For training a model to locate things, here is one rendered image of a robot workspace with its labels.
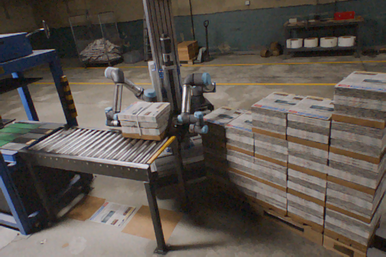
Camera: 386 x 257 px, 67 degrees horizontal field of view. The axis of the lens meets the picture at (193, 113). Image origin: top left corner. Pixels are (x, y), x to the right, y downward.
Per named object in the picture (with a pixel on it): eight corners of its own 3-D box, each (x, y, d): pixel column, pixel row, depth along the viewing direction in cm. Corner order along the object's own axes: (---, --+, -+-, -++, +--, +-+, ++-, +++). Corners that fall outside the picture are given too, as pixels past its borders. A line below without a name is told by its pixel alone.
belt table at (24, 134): (69, 131, 313) (66, 123, 310) (15, 163, 259) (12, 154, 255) (24, 127, 341) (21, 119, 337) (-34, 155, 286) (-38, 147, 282)
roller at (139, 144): (150, 139, 263) (151, 135, 260) (120, 168, 223) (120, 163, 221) (146, 136, 264) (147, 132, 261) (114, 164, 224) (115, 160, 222)
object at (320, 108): (307, 96, 228) (307, 94, 228) (347, 101, 210) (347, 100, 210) (286, 113, 204) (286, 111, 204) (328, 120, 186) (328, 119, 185)
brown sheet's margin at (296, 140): (308, 121, 237) (308, 116, 236) (346, 128, 218) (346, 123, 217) (286, 140, 212) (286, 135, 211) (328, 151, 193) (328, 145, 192)
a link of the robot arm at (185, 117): (181, 71, 266) (176, 120, 246) (192, 70, 264) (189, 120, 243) (184, 78, 276) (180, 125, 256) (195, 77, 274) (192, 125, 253)
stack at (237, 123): (229, 174, 327) (223, 105, 295) (340, 217, 249) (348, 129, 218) (207, 192, 302) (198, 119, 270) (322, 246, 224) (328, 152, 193)
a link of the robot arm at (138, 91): (148, 103, 307) (108, 76, 269) (140, 101, 317) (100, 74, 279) (153, 93, 309) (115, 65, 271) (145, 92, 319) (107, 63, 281)
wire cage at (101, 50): (124, 62, 1012) (114, 10, 948) (110, 68, 943) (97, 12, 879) (97, 63, 1060) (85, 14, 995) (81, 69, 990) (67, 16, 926)
